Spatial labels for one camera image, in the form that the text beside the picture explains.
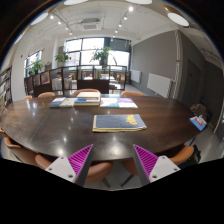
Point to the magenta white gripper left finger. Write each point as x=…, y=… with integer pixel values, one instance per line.
x=73, y=168

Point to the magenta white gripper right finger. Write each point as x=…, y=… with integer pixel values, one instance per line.
x=151, y=167

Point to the folded dark blue towel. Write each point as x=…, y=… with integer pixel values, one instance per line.
x=117, y=123

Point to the tan chair near right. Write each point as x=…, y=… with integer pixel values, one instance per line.
x=183, y=155

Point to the tan chair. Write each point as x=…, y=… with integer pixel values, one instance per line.
x=131, y=93
x=85, y=90
x=46, y=94
x=24, y=155
x=97, y=172
x=183, y=155

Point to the tan chair near centre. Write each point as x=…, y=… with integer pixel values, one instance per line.
x=97, y=172

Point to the tan chair near left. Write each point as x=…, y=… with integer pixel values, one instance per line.
x=24, y=155

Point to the dark oval wooden table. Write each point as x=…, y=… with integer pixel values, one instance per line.
x=63, y=131

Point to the blue open magazine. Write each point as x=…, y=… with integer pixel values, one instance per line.
x=62, y=102

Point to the blue box with red item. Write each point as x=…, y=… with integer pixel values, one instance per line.
x=199, y=122

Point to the stack of books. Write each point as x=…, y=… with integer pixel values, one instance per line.
x=87, y=98

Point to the colourful purple open magazine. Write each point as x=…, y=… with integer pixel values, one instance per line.
x=118, y=103

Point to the tan chair far centre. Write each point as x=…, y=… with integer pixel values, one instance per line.
x=85, y=90

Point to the tan chair far right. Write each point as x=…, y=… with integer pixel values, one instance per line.
x=131, y=93

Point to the tan chair far left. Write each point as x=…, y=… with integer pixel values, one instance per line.
x=46, y=94

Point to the black shelving unit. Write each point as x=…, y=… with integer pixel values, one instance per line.
x=66, y=80

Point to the potted plant far left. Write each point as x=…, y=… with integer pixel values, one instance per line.
x=36, y=67

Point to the potted plant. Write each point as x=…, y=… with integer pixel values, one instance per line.
x=62, y=58
x=101, y=55
x=36, y=67

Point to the potted plant centre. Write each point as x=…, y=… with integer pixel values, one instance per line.
x=101, y=55

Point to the ceiling air conditioner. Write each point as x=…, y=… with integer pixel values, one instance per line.
x=90, y=24

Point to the round ceiling lamp right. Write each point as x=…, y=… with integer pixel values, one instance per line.
x=180, y=20

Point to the white wall radiator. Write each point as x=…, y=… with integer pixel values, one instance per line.
x=159, y=84

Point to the bookshelf at left wall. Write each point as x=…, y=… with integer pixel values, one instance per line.
x=5, y=88

